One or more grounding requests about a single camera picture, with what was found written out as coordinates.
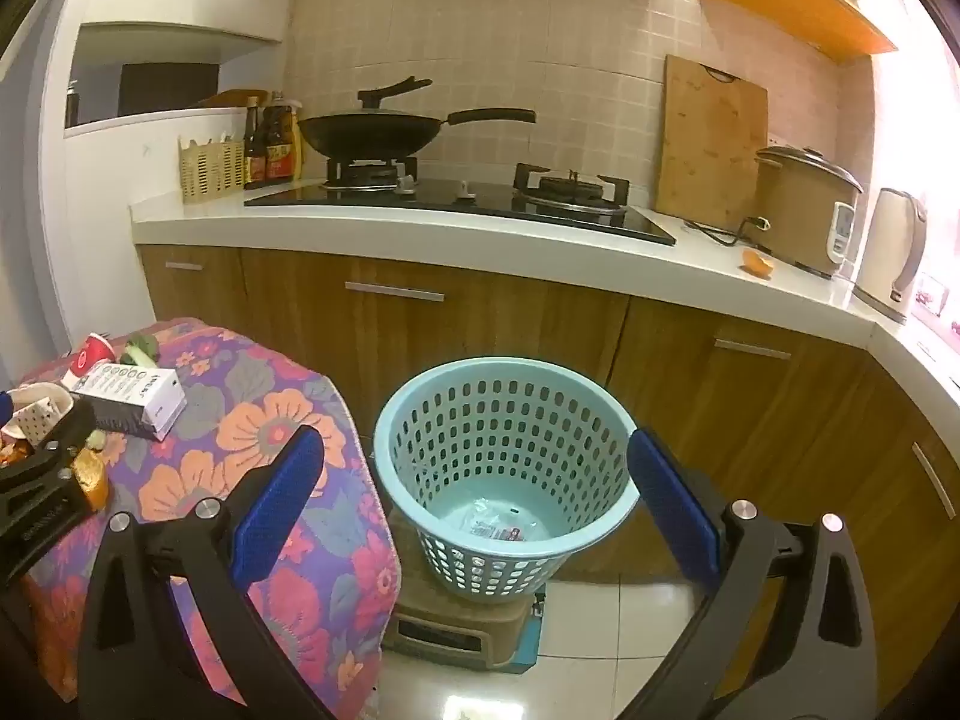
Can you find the orange wall cabinet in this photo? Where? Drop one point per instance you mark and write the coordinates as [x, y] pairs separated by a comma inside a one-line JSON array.
[[795, 0]]

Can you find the wooden cutting board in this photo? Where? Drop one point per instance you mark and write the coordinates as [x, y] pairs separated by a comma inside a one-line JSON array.
[[709, 142]]

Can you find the beige plastic stool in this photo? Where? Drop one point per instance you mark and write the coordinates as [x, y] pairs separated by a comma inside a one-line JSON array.
[[450, 630]]

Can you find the black wok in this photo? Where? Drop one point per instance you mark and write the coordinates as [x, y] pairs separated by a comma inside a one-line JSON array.
[[367, 133]]

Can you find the bok choy leaf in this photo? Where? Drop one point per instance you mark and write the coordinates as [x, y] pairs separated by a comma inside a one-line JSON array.
[[142, 349]]

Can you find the wooden kitchen cabinet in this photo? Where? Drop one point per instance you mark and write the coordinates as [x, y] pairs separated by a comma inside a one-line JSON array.
[[525, 330]]

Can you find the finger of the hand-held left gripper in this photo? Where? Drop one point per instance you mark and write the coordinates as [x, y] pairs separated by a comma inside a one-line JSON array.
[[4, 409], [64, 431]]

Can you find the dark sauce bottle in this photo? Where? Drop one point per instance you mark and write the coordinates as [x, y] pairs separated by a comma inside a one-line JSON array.
[[279, 146], [255, 157]]

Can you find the orange peel piece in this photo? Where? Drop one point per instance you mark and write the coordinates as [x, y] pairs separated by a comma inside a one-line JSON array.
[[91, 480]]

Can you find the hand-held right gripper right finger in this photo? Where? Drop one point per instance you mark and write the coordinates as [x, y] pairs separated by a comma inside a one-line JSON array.
[[671, 517]]

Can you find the crumpled white dotted cup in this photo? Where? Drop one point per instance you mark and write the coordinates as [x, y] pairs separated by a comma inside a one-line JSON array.
[[37, 409]]

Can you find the light blue plastic basket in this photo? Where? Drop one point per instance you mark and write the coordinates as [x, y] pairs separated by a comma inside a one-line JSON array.
[[420, 457]]

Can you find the beige rice cooker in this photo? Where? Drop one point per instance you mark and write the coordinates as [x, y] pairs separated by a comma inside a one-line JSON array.
[[795, 217]]

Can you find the clear plastic wrapper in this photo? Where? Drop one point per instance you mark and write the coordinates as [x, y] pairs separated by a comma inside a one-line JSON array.
[[499, 525]]

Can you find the floral cloth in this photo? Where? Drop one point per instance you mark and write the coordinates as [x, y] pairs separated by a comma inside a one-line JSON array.
[[262, 405]]

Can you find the cream electric kettle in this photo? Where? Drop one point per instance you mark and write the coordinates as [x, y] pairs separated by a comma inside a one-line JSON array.
[[889, 255]]

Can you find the white milk carton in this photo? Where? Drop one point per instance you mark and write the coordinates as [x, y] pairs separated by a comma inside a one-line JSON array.
[[131, 397]]

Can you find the red paper cup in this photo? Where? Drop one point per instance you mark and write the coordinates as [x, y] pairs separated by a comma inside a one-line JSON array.
[[91, 356]]

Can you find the black glass gas stove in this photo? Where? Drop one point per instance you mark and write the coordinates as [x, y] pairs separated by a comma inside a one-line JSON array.
[[465, 208]]

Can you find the small orange peel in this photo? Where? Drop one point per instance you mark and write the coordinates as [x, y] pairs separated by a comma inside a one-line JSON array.
[[756, 264]]

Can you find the yellow plastic basket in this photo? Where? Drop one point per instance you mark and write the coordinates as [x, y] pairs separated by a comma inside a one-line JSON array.
[[210, 172]]

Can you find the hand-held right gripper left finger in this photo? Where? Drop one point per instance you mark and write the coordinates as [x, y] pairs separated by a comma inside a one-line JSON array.
[[277, 510]]

